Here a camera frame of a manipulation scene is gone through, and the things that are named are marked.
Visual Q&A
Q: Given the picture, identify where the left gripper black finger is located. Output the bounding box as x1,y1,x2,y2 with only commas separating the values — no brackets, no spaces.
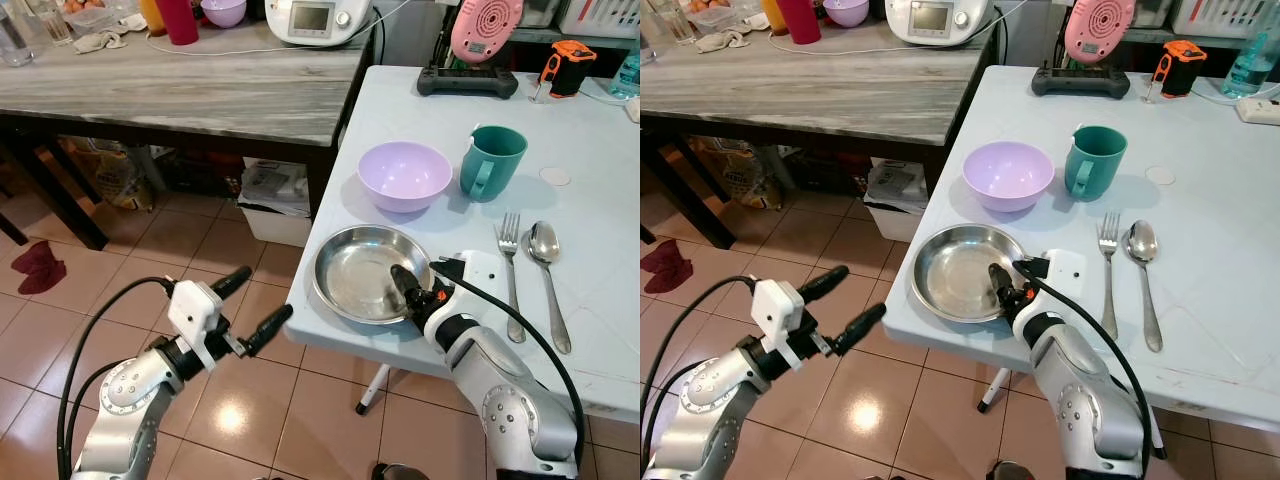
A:
245,304,295,358
797,265,850,301
208,265,254,299
833,303,888,358

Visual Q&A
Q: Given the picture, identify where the stainless steel plate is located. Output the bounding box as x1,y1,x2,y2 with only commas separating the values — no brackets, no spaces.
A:
312,225,436,326
910,224,1031,324

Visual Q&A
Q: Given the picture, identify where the white storage box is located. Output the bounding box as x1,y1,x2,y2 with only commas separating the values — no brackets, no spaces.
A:
238,158,313,248
865,158,929,244

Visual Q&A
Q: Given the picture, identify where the steel fork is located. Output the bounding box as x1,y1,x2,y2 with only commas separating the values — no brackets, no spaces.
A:
1097,211,1121,341
496,211,527,345

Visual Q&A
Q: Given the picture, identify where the large lilac plastic bowl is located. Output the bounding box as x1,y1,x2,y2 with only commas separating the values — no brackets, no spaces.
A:
962,141,1056,213
357,141,453,214

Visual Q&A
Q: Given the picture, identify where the steel spoon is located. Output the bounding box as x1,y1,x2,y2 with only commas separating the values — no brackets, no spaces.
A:
1126,220,1165,353
527,221,573,356

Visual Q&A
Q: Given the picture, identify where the yellow printed bag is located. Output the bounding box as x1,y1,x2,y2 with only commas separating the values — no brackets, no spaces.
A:
690,135,771,211
60,135,156,211

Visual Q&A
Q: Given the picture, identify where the teal plastic mug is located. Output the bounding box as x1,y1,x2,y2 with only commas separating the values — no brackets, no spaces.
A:
459,125,529,203
1064,125,1129,202

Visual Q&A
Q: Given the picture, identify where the dark red cloth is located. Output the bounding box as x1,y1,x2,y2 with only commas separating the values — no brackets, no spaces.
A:
10,240,68,296
642,240,693,296

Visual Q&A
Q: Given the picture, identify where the white folding table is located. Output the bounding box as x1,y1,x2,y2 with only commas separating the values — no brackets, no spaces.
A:
283,64,641,421
883,64,1280,431

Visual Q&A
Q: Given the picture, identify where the black handheld controller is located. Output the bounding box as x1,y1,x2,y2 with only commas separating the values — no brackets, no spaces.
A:
1031,62,1133,99
417,62,520,99

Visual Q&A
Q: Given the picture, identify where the white crumpled cloth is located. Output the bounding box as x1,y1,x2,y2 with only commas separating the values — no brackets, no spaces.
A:
75,30,129,54
697,30,749,54

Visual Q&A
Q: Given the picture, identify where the red cup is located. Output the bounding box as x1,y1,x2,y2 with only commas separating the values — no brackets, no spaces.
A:
777,0,822,46
155,0,200,46

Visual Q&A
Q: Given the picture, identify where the orange and black device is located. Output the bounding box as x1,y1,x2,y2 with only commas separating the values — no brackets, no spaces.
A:
1148,40,1208,103
538,40,598,103

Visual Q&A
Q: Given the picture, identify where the small lilac bowl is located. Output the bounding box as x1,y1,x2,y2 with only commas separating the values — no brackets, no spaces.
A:
200,0,248,28
823,0,870,28

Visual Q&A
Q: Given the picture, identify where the white kitchen appliance with screen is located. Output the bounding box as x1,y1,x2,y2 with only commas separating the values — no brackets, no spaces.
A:
265,0,376,48
885,0,991,47

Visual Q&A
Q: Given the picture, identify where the pink round device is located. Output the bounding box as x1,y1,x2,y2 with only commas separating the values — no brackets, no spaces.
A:
1064,0,1137,64
450,0,526,64

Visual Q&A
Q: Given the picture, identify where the teal clear water bottle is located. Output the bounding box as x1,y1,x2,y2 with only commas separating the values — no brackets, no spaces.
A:
610,45,641,101
1220,30,1279,99

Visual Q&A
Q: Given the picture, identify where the clear container with eggs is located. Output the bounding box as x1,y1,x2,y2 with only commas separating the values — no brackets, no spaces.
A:
60,0,136,36
685,0,758,34

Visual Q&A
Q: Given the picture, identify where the white power strip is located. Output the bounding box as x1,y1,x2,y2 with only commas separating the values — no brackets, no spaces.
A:
1236,97,1280,126

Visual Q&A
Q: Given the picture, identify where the clear drinking glass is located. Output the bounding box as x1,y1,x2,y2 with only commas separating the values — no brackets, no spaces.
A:
0,0,36,68
35,0,76,46
645,0,691,46

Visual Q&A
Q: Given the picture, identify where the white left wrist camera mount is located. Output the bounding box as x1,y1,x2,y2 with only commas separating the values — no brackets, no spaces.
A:
750,280,819,366
167,281,226,369

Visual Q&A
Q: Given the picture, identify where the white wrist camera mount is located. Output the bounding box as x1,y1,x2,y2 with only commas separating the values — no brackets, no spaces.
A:
750,280,819,366
1040,248,1087,311
167,281,226,369

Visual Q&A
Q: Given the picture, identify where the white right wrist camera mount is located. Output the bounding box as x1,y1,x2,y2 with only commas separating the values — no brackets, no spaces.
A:
1040,248,1087,311

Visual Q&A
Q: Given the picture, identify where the black table frame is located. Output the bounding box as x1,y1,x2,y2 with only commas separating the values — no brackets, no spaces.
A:
640,110,951,251
0,110,346,251

